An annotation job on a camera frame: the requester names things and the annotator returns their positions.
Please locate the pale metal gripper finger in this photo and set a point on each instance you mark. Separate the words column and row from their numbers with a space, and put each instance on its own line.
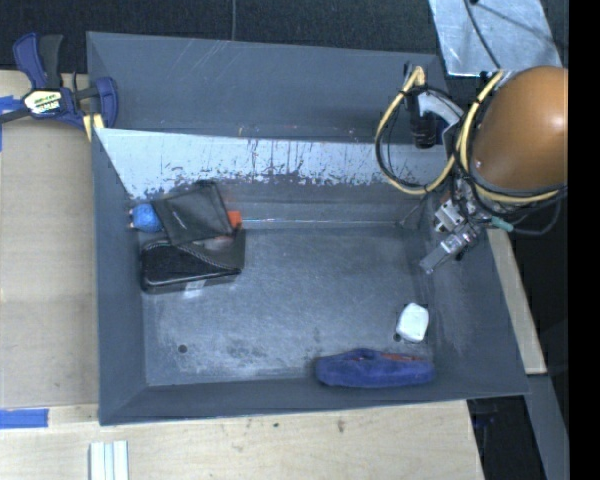
column 445, row 219
column 447, row 250

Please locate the white rounded block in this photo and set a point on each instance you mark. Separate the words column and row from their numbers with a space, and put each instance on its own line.
column 412, row 323

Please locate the blue cloth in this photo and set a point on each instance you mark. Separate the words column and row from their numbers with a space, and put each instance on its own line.
column 375, row 370

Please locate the grey metal bin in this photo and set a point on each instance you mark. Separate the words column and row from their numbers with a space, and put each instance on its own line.
column 305, row 288

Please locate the small orange block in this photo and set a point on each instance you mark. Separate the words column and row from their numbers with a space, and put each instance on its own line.
column 234, row 218

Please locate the dark grey fabric pouch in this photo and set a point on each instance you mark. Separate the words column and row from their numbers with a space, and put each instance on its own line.
column 195, row 215

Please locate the blue ball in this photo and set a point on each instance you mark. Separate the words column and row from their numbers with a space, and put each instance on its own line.
column 146, row 218

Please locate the pale wood board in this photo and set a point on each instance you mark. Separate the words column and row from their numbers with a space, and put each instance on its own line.
column 45, row 268

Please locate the black cylinder on white bracket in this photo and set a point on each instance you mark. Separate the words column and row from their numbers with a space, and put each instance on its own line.
column 424, row 128

